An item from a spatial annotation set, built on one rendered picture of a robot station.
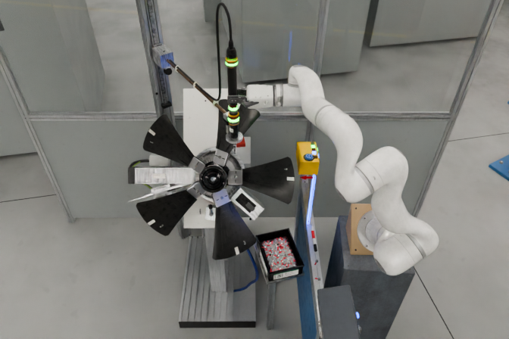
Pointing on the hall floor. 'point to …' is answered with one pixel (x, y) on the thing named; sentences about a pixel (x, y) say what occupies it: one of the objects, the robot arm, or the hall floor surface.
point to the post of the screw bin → (270, 306)
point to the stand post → (217, 271)
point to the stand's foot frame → (201, 318)
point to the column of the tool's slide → (156, 70)
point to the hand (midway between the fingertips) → (232, 95)
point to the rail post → (297, 216)
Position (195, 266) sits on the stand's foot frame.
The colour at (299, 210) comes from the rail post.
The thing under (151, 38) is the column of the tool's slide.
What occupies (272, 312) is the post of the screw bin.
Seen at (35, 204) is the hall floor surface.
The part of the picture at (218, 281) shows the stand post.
